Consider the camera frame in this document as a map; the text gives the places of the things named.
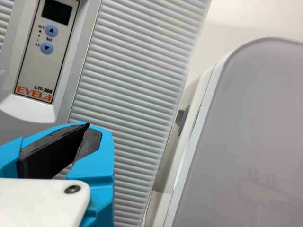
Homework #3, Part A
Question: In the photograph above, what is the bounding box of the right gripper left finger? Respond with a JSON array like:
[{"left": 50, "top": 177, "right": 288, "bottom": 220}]
[{"left": 0, "top": 121, "right": 91, "bottom": 180}]

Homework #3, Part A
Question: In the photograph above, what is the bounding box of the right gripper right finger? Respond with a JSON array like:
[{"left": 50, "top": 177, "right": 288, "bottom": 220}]
[{"left": 66, "top": 125, "right": 116, "bottom": 227}]

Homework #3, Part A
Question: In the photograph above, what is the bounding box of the white box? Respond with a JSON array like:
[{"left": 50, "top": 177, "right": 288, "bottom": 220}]
[{"left": 165, "top": 36, "right": 303, "bottom": 227}]

